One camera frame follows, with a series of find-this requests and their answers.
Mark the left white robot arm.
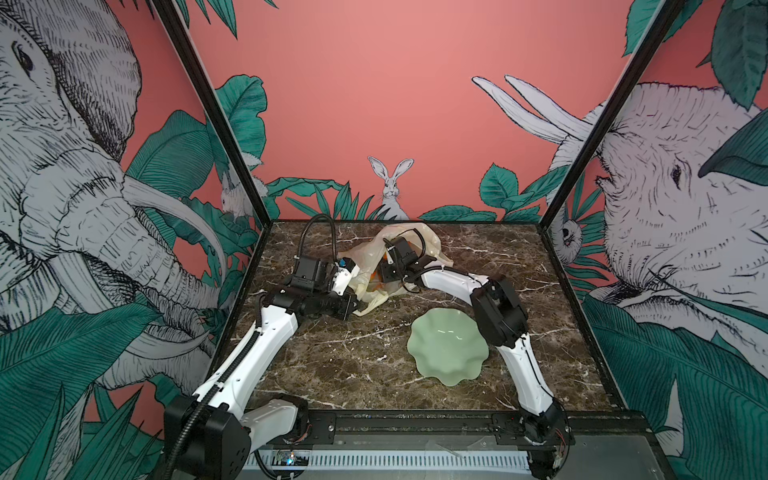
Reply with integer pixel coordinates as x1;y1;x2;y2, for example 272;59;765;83
158;287;364;479

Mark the right black frame post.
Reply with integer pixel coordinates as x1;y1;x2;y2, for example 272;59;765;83
538;0;686;230

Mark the small green circuit board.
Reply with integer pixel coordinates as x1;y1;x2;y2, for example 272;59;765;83
273;450;311;469

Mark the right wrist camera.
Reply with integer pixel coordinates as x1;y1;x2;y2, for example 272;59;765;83
384;237;419;266

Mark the black frame post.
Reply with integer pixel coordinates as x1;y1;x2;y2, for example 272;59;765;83
152;0;272;227
538;0;686;230

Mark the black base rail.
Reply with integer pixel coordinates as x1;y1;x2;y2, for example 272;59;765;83
270;409;652;449

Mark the light green wavy plate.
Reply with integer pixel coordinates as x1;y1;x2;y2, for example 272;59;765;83
407;308;489;387

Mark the translucent cream plastic bag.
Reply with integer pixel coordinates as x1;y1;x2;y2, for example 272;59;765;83
340;223;454;317

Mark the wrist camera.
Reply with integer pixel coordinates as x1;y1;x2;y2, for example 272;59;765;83
288;255;360;296
384;237;419;266

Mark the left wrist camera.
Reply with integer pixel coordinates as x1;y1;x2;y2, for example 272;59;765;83
288;255;360;296

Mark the left black frame post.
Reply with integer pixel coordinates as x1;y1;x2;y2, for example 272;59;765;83
152;0;272;227

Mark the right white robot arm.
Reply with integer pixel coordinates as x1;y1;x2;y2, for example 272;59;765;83
376;256;572;446

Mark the white perforated vent strip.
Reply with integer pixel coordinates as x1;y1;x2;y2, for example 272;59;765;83
258;450;531;474

